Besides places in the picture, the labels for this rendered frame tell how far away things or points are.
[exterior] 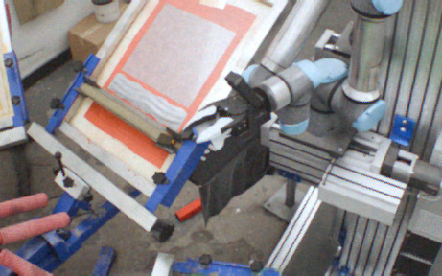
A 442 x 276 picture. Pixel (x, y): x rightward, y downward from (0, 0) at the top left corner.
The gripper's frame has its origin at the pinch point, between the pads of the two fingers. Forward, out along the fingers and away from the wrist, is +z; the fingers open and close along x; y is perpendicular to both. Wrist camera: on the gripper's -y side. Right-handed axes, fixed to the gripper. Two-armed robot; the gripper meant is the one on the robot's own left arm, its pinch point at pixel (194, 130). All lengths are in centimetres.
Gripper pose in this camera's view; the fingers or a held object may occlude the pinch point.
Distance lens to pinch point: 123.6
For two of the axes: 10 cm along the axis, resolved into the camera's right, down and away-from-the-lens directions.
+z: -8.0, 4.6, -3.9
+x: -5.9, -4.5, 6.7
